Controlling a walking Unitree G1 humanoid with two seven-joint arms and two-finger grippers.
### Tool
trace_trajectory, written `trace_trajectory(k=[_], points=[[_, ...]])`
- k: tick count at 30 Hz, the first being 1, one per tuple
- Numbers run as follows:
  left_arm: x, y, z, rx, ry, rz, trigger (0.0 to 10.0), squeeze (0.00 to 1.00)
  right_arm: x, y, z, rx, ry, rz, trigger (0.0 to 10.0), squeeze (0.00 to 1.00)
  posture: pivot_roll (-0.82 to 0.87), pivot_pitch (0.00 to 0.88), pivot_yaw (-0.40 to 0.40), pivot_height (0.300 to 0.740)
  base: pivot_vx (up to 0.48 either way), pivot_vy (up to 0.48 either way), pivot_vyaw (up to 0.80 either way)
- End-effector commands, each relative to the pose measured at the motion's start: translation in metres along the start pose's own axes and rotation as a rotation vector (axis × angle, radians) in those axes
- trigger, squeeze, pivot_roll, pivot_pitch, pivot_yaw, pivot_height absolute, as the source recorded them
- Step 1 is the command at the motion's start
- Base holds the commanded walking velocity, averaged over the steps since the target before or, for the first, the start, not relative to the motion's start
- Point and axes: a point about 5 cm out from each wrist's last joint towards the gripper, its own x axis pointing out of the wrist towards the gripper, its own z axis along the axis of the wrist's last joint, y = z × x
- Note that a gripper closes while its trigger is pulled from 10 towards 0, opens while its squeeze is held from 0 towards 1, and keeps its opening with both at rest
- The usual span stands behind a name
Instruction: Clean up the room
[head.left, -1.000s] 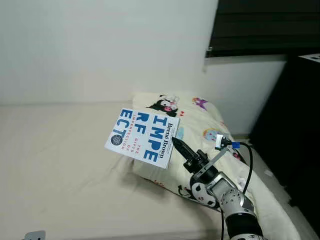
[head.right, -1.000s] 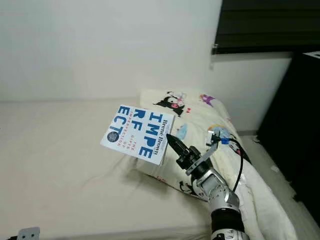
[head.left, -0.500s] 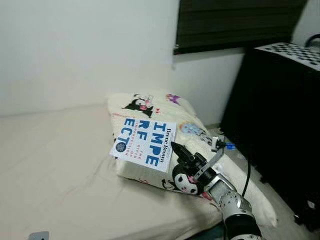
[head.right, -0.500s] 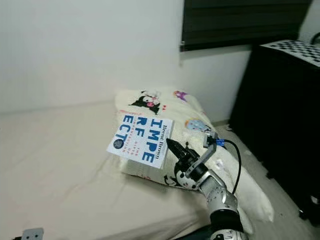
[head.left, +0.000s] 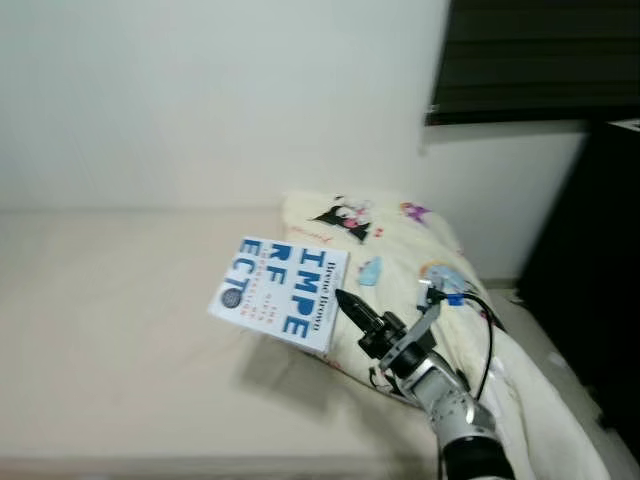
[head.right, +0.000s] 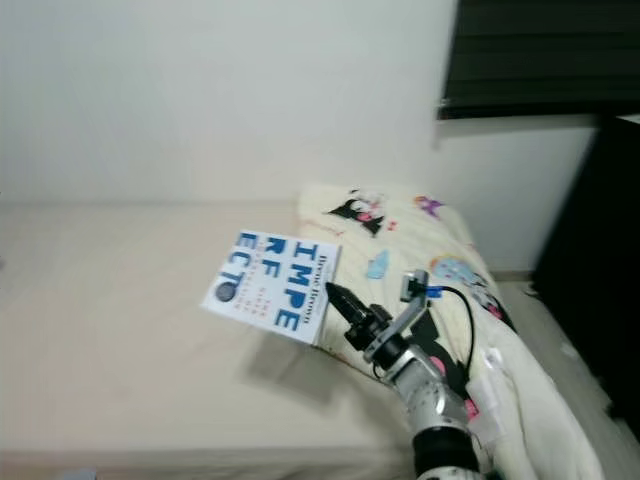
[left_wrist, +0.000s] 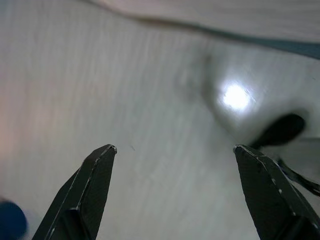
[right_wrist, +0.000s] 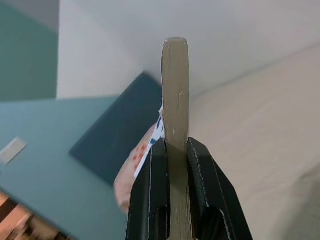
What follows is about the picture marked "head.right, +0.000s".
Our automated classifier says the black window blind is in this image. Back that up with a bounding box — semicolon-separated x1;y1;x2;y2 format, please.
438;0;640;122

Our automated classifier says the cream cartoon print blanket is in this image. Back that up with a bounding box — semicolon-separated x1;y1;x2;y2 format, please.
297;183;612;480

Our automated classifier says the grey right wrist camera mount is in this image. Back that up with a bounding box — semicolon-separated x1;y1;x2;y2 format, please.
363;270;442;367

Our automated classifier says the black wardrobe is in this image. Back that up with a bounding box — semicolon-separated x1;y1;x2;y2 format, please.
530;113;640;441

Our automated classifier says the white book with blue letters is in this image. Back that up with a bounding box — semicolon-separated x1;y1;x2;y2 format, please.
200;230;345;347

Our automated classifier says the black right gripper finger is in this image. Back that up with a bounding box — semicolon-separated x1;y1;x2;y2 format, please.
324;281;370;324

